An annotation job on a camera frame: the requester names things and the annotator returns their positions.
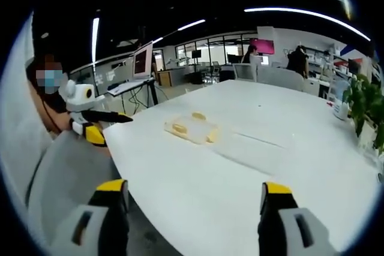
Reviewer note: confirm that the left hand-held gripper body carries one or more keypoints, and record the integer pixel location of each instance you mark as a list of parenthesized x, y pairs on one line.
[(79, 97)]

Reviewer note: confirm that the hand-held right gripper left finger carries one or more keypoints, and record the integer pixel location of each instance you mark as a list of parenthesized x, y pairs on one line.
[(90, 226)]

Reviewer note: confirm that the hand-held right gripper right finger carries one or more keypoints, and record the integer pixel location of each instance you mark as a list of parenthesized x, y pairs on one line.
[(288, 226)]

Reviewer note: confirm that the white standing desk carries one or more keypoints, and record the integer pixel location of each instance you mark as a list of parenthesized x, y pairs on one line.
[(132, 86)]

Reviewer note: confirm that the narrow ceiling light strip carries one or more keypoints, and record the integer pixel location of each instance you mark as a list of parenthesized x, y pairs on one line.
[(95, 40)]

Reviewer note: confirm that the white computer monitor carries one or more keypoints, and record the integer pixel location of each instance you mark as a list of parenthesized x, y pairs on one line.
[(143, 61)]

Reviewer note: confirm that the person in grey shirt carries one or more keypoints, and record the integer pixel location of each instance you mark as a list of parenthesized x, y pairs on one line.
[(18, 124)]

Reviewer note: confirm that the wooden cabinet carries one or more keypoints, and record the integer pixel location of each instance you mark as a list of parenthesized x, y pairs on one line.
[(164, 78)]

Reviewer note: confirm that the small black monitor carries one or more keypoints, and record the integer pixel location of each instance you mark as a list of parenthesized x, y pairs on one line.
[(196, 54)]

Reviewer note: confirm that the short ceiling light strip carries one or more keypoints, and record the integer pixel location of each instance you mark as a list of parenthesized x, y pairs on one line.
[(192, 24)]

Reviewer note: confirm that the small red object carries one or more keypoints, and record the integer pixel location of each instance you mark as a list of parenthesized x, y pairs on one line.
[(330, 104)]

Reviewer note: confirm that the clear plastic bottle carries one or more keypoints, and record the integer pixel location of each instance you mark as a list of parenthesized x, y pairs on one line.
[(341, 103)]

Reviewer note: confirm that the green potted plant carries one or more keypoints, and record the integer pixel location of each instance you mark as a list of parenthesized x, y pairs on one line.
[(364, 103)]

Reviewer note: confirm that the white mesh office chair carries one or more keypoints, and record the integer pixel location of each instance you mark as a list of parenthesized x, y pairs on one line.
[(244, 72)]

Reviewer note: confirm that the long ceiling light strip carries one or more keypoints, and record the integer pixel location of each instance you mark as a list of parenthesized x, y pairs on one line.
[(309, 13)]

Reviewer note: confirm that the pink wall screen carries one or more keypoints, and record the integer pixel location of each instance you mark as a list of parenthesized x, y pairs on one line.
[(264, 46)]

